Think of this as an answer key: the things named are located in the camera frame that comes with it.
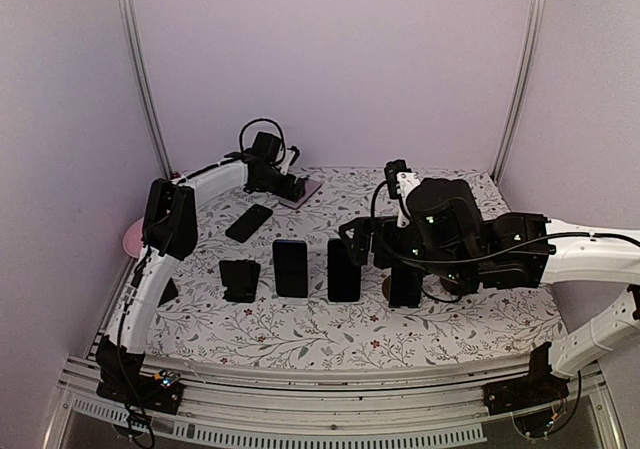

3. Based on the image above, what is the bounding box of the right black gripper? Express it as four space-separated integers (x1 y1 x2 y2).
340 214 471 284

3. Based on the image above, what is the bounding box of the pink phone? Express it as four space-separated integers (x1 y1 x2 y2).
278 179 322 210

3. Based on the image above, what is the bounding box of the blue phone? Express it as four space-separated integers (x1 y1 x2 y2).
272 239 309 298
327 239 361 303

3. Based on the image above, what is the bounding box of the dark round base stand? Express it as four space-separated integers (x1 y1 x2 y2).
382 276 392 300

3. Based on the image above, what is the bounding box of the teal phone dark screen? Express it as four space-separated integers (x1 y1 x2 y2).
389 267 422 308

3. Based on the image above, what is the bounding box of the black folding phone stand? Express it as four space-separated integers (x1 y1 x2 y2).
219 260 261 303

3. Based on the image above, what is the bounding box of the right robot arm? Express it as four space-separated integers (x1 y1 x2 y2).
338 172 639 405

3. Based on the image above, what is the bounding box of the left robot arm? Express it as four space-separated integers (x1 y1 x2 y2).
96 132 305 403

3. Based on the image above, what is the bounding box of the black phone face down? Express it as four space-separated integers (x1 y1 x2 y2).
225 204 273 243

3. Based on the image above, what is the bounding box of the wooden round base stand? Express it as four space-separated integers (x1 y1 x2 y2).
440 278 463 296

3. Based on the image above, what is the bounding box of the black phone on left stand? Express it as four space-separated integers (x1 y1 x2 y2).
159 278 179 306

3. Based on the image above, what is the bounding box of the floral table mat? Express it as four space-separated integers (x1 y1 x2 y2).
145 168 566 371

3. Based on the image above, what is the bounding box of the pink round dish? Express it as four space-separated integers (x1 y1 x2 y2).
122 218 144 259

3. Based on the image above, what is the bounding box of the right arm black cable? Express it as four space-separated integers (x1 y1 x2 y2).
369 178 640 304

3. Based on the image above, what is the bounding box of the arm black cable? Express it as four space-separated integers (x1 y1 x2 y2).
369 178 640 304
238 117 289 158

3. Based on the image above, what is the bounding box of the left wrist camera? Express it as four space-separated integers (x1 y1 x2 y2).
278 145 300 175

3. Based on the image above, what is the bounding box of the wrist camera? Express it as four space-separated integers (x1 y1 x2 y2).
384 159 420 228
278 145 300 175

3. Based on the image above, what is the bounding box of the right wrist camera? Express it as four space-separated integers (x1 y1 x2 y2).
384 159 420 228

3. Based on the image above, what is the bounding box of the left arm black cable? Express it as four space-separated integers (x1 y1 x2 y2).
238 117 289 158

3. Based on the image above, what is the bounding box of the right aluminium frame post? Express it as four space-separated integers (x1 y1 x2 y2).
491 0 546 185

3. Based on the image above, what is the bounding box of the aluminium frame post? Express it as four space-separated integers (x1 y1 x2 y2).
118 0 173 178
491 0 546 185

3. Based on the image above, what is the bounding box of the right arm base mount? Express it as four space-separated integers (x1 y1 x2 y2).
482 342 582 441

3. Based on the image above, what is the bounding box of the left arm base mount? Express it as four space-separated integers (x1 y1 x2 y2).
96 336 184 415

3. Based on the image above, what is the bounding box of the left aluminium frame post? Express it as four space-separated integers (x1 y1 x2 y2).
118 0 173 178

